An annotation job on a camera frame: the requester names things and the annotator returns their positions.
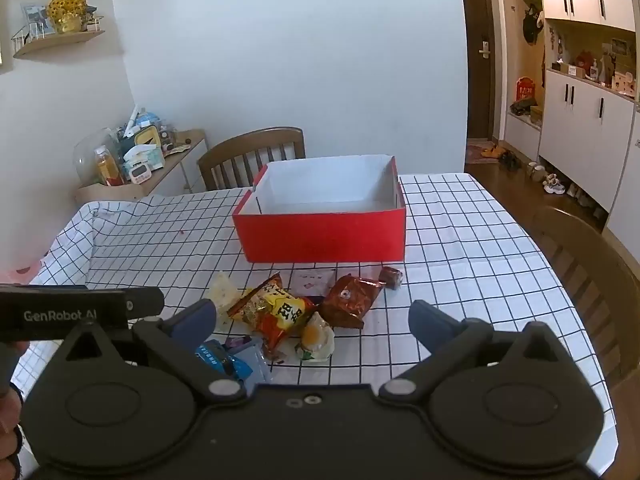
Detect pale yellow snack packet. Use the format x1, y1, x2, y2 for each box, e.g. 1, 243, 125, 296
206, 272, 241, 328

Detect person's left hand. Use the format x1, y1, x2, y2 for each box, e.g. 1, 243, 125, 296
0, 341, 29, 480

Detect white blue snack packet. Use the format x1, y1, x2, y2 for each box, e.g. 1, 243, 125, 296
290, 269, 335, 297

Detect white digital timer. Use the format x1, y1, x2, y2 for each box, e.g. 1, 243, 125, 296
129, 162, 152, 185

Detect wooden wall shelf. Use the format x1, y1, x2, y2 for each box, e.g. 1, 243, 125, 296
11, 15, 104, 58

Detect white wall cabinets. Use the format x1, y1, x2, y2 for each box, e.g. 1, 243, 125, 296
499, 0, 640, 246

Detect wooden chair behind table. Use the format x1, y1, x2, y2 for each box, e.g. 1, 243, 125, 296
198, 127, 306, 191

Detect red cardboard box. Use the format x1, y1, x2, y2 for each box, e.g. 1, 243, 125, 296
232, 155, 407, 263

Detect orange juice bottle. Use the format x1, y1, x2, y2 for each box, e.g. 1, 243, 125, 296
94, 145, 125, 188

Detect small dark brown candy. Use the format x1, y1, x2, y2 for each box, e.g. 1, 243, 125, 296
378, 266, 404, 290

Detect blue cookie packet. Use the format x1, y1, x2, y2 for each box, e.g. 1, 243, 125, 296
195, 339, 236, 377

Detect egg print snack packet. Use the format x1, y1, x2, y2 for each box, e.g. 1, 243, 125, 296
295, 312, 335, 362

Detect dark wooden door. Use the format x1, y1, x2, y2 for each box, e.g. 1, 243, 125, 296
463, 0, 496, 140

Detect yellow clock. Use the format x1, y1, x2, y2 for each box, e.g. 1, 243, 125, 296
134, 126, 162, 146

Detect tissue box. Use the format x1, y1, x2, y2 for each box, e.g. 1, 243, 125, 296
124, 144, 165, 171

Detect purple snack packet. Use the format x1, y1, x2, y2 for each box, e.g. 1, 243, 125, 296
224, 335, 254, 354

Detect brown foil snack bag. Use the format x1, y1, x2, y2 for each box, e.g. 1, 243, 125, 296
319, 274, 384, 330

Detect golden ornament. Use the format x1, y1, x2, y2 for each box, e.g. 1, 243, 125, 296
47, 0, 87, 34

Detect orange yellow chip bag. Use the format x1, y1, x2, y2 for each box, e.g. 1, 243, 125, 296
227, 273, 317, 354

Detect white side cabinet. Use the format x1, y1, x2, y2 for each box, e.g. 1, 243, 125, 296
75, 129, 208, 207

